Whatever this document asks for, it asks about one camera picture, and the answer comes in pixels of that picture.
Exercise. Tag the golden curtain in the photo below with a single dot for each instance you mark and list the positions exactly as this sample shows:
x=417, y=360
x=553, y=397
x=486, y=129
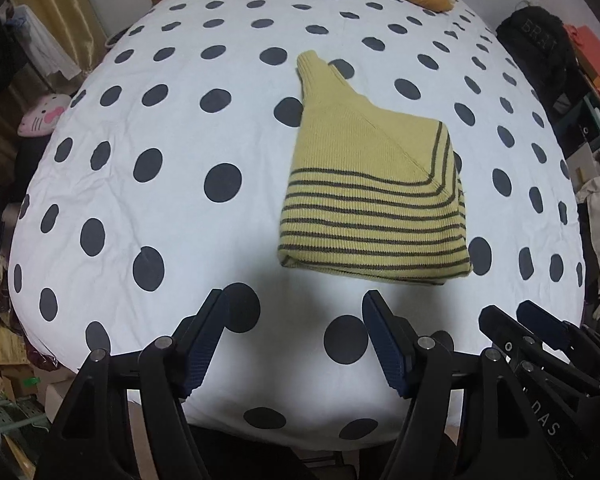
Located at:
x=67, y=2

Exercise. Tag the pink cat plush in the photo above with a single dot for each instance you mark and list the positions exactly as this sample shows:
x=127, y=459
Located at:
x=41, y=116

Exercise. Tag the green perforated basket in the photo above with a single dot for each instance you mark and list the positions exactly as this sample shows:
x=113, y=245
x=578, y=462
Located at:
x=7, y=417

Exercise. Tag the cardboard box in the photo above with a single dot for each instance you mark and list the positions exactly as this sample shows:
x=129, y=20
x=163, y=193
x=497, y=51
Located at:
x=597, y=160

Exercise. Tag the white hanging cloth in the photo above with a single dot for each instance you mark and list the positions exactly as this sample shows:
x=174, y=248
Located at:
x=45, y=45

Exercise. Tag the yellow striped knit sweater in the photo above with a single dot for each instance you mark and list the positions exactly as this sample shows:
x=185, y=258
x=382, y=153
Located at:
x=360, y=210

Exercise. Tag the orange pink cloth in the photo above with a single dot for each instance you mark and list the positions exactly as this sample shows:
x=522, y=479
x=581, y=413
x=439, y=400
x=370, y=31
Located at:
x=592, y=47

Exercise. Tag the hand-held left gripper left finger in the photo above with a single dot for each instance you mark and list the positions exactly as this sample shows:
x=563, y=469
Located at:
x=205, y=345

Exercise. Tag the white polka dot bedsheet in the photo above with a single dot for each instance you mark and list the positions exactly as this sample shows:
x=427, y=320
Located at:
x=180, y=110

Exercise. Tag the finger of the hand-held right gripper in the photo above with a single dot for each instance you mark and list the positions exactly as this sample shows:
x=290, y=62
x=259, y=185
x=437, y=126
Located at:
x=545, y=319
x=500, y=327

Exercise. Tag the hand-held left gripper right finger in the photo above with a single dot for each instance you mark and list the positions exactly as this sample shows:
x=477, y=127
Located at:
x=387, y=347

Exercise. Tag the black garment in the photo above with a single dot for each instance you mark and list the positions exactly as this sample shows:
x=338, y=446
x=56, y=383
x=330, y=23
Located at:
x=535, y=47

